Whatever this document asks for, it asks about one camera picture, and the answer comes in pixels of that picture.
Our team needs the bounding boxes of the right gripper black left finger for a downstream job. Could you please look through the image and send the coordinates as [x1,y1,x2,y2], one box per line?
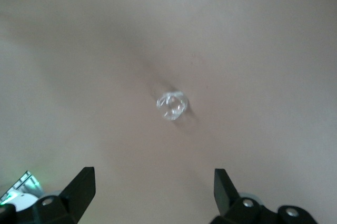
[34,166,96,224]

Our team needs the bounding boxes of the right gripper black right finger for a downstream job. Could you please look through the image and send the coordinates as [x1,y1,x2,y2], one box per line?
[210,168,274,224]

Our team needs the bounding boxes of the small clear glass cup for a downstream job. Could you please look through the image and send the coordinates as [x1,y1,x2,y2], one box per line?
[156,90,189,122]

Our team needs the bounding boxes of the brown table cover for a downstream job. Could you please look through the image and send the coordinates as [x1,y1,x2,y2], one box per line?
[0,0,337,224]

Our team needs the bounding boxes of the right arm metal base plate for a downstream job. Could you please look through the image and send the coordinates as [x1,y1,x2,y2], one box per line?
[0,170,44,203]

